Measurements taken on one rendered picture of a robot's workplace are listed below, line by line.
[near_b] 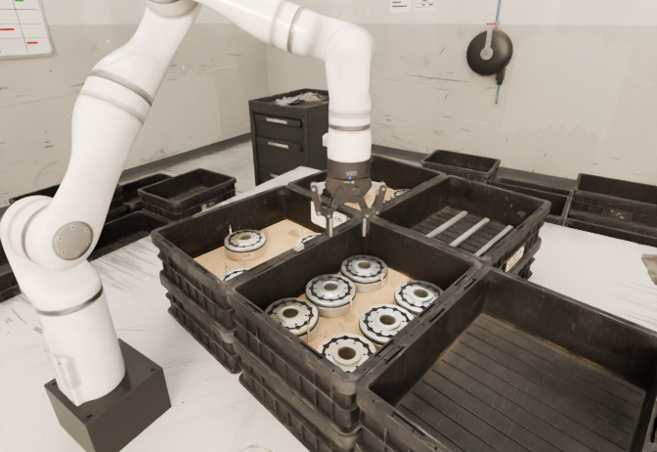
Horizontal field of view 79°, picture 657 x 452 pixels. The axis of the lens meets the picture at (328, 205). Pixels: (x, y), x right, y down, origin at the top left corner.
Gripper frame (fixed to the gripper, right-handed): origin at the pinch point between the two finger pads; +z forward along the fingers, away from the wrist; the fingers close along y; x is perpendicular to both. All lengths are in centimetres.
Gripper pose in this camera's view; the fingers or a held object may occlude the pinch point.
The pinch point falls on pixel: (347, 227)
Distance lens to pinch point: 75.7
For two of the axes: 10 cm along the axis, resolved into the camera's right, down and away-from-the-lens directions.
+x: -0.1, -4.2, 9.1
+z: 0.0, 9.1, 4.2
